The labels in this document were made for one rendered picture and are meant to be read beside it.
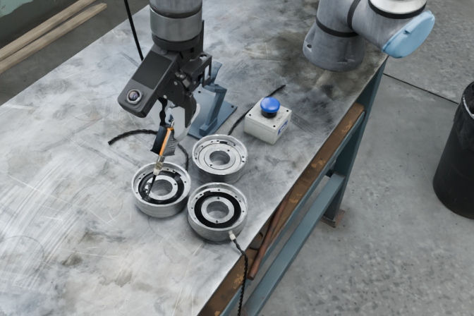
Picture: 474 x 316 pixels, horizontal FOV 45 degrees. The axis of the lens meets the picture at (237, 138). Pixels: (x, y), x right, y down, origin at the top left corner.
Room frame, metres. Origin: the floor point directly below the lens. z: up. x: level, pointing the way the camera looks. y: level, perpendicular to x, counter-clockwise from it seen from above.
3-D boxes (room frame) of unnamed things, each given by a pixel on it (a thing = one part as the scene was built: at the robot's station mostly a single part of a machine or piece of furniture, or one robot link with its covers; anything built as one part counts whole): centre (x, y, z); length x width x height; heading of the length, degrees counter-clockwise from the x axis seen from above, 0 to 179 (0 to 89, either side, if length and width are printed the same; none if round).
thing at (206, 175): (0.75, 0.03, 0.82); 0.10 x 0.10 x 0.04
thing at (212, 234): (0.62, 0.02, 0.82); 0.10 x 0.10 x 0.04
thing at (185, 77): (0.72, 0.10, 1.07); 0.09 x 0.08 x 0.12; 154
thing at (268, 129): (0.88, -0.06, 0.82); 0.08 x 0.07 x 0.05; 153
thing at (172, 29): (0.71, 0.11, 1.15); 0.08 x 0.08 x 0.05
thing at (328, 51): (1.17, -0.21, 0.85); 0.15 x 0.15 x 0.10
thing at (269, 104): (0.87, -0.06, 0.85); 0.04 x 0.04 x 0.05
